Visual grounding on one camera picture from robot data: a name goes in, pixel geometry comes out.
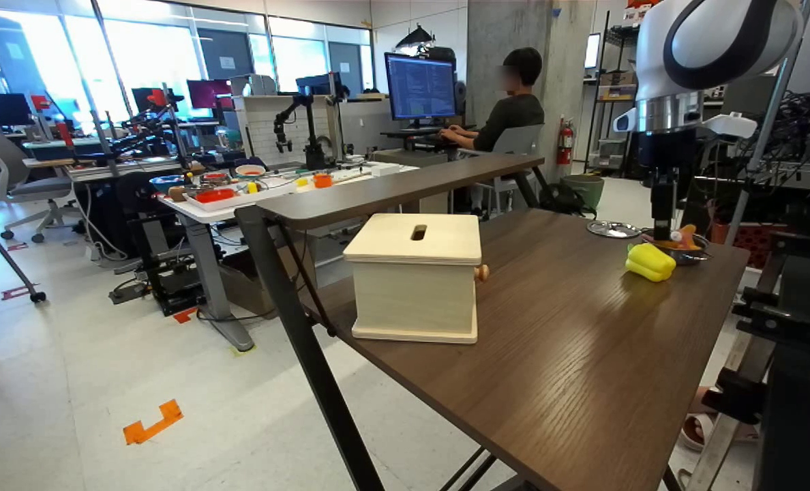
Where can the grey swivel office chair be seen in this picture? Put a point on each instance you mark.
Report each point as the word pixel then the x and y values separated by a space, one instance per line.
pixel 32 178

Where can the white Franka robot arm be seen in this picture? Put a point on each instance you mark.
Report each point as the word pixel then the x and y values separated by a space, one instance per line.
pixel 712 44

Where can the black stand leg with wheel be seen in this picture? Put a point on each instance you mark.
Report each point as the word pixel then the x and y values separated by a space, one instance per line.
pixel 10 261

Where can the red tray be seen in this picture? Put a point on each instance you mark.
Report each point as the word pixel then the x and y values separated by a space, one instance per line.
pixel 213 196

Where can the orange floor tape bracket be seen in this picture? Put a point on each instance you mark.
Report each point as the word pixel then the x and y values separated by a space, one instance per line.
pixel 152 423

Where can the green bag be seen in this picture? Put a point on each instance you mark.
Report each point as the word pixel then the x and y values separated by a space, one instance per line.
pixel 573 192

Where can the small black robot arm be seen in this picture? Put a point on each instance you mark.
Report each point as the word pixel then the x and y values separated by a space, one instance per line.
pixel 309 128

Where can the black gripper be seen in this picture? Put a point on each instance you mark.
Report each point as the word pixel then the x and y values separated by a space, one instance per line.
pixel 670 159

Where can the white and red shoe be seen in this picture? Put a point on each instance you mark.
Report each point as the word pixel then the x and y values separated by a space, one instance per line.
pixel 697 433

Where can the yellow plush toy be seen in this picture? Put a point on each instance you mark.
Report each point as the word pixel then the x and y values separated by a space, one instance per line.
pixel 650 264

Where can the red fire extinguisher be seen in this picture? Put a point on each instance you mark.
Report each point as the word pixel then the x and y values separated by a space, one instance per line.
pixel 566 143

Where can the small metal pot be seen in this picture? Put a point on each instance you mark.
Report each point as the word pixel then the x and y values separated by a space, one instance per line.
pixel 692 261

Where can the metal shelf rack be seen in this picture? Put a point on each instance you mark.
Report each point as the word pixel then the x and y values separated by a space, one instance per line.
pixel 609 99

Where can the computer monitor with blue screen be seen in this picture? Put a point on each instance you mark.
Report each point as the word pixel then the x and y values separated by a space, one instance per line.
pixel 420 89

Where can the small orange block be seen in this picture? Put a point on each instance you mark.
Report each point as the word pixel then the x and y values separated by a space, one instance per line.
pixel 324 181

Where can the grey slanted metal pole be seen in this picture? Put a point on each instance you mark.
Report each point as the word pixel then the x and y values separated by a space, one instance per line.
pixel 768 119

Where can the grey office chair with mesh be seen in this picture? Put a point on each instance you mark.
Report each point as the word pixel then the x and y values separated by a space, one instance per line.
pixel 517 155

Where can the white desk with grey legs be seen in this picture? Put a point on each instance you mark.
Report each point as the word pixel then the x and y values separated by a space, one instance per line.
pixel 213 235

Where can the seated person in dark shirt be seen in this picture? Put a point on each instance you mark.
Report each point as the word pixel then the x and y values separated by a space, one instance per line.
pixel 510 110

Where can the black desk lamp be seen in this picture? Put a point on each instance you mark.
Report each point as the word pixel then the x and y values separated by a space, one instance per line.
pixel 415 39

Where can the long brown table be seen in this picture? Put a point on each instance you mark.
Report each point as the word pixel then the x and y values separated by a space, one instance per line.
pixel 395 186

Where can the pink screen monitor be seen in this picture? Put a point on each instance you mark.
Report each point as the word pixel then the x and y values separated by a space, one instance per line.
pixel 209 93

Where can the black metal rig frame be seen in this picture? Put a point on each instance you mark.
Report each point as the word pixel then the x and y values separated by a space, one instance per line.
pixel 801 363

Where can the silver pot lid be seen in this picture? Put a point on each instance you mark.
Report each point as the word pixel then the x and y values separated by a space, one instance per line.
pixel 615 231

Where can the black table leg frame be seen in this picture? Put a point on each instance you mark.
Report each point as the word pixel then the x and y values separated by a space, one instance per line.
pixel 309 355

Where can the cream wooden box with slot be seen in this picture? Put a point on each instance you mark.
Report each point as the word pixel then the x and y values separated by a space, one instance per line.
pixel 412 282

